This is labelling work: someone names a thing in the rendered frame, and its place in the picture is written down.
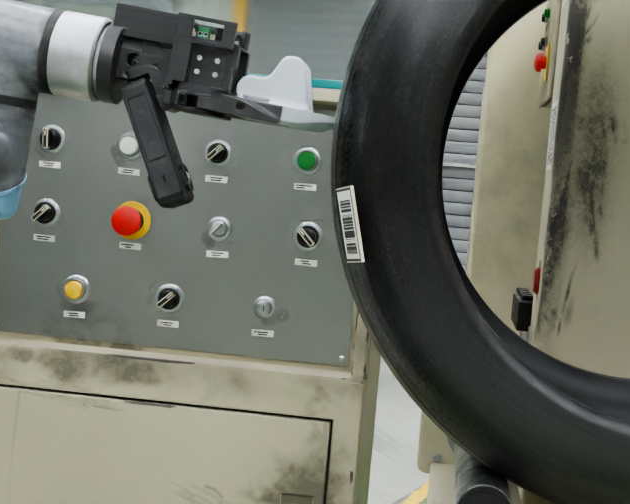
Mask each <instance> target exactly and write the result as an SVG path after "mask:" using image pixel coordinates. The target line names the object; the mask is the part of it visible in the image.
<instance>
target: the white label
mask: <svg viewBox="0 0 630 504"><path fill-rule="evenodd" d="M336 194H337V201H338V207H339V214H340V221H341V227H342V234H343V241H344V247H345V254H346V261H347V263H356V262H365V260H364V253H363V247H362V240H361V233H360V227H359V220H358V213H357V207H356V200H355V194H354V187H353V185H352V186H347V187H343V188H338V189H336Z"/></svg>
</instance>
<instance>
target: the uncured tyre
mask: <svg viewBox="0 0 630 504"><path fill-rule="evenodd" d="M547 1H549V0H376V1H375V3H374V4H373V6H372V8H371V10H370V12H369V14H368V16H367V18H366V20H365V22H364V24H363V27H362V29H361V31H360V34H359V36H358V38H357V41H356V43H355V46H354V49H353V51H352V54H351V57H350V60H349V63H348V66H347V69H346V72H345V76H344V79H343V83H342V87H341V91H340V95H339V100H338V104H337V110H336V115H335V121H334V129H333V137H332V148H331V199H332V211H333V219H334V227H335V233H336V239H337V243H338V248H339V253H340V257H341V261H342V265H343V269H344V272H345V275H346V279H347V282H348V285H349V288H350V291H351V294H352V296H353V299H354V302H355V304H356V307H357V309H358V311H359V314H360V316H361V318H362V320H363V323H364V325H365V327H366V329H367V331H368V333H369V335H370V337H371V339H372V341H373V342H374V344H375V346H376V348H377V350H378V351H379V353H380V355H381V356H382V358H383V360H384V361H385V363H386V364H387V366H388V367H389V369H390V370H391V372H392V373H393V375H394V376H395V378H396V379H397V380H398V382H399V383H400V385H401V386H402V387H403V388H404V390H405V391H406V392H407V394H408V395H409V396H410V397H411V398H412V400H413V401H414V402H415V403H416V404H417V406H418V407H419V408H420V409H421V410H422V411H423V412H424V413H425V414H426V415H427V417H428V418H429V419H430V420H431V421H432V422H433V423H434V424H435V425H436V426H437V427H438V428H439V429H440V430H441V431H443V432H444V433H445V434H446V435H447V436H448V437H449V438H450V439H451V440H453V441H454V442H455V443H456V444H457V445H458V446H460V447H461V448H462V449H463V450H465V451H466V452H467V453H468V454H470V455H471V456H472V457H474V458H475V459H476V460H478V461H479V462H481V463H482V464H483V465H485V466H486V467H488V468H489V469H491V470H492V471H494V472H495V473H497V474H499V475H500V476H502V477H503V478H505V479H507V480H509V481H510V482H512V483H514V484H516V485H517V486H519V487H521V488H523V489H525V490H527V491H529V492H531V493H533V494H535V495H537V496H539V497H542V498H544V499H546V500H548V501H551V502H553V503H556V504H630V378H621V377H614V376H608V375H603V374H599V373H594V372H591V371H587V370H584V369H581V368H578V367H575V366H572V365H570V364H567V363H565V362H562V361H560V360H558V359H556V358H554V357H552V356H550V355H548V354H546V353H544V352H543V351H541V350H539V349H538V348H536V347H534V346H533V345H531V344H530V343H528V342H527V341H526V340H524V339H523V338H521V337H520V336H519V335H518V334H516V333H515V332H514V331H513V330H512V329H510V328H509V327H508V326H507V325H506V324H505V323H504V322H503V321H502V320H501V319H500V318H499V317H498V316H497V315H496V314H495V313H494V312H493V311H492V310H491V309H490V307H489V306H488V305H487V304H486V303H485V301H484V300H483V299H482V297H481V296H480V295H479V293H478V292H477V290H476V289H475V287H474V286H473V284H472V283H471V281H470V279H469V278H468V276H467V274H466V272H465V270H464V268H463V266H462V264H461V262H460V260H459V258H458V255H457V253H456V250H455V248H454V245H453V242H452V239H451V236H450V232H449V229H448V225H447V220H446V215H445V209H444V202H443V191H442V167H443V156H444V148H445V143H446V138H447V133H448V129H449V125H450V122H451V119H452V116H453V113H454V110H455V107H456V105H457V102H458V100H459V98H460V95H461V93H462V91H463V89H464V87H465V85H466V83H467V81H468V80H469V78H470V76H471V75H472V73H473V71H474V70H475V68H476V67H477V65H478V64H479V62H480V61H481V60H482V58H483V57H484V56H485V54H486V53H487V52H488V51H489V49H490V48H491V47H492V46H493V45H494V44H495V43H496V41H497V40H498V39H499V38H500V37H501V36H502V35H503V34H504V33H505V32H506V31H507V30H508V29H510V28H511V27H512V26H513V25H514V24H515V23H517V22H518V21H519V20H520V19H522V18H523V17H524V16H525V15H527V14H528V13H530V12H531V11H533V10H534V9H535V8H537V7H539V6H540V5H542V4H544V3H545V2H547ZM352 185H353V187H354V194H355V200H356V207H357V213H358V220H359V227H360V233H361V240H362V247H363V253H364V260H365V262H356V263H347V261H346V254H345V247H344V241H343V234H342V227H341V221H340V214H339V207H338V201H337V194H336V189H338V188H343V187H347V186H352Z"/></svg>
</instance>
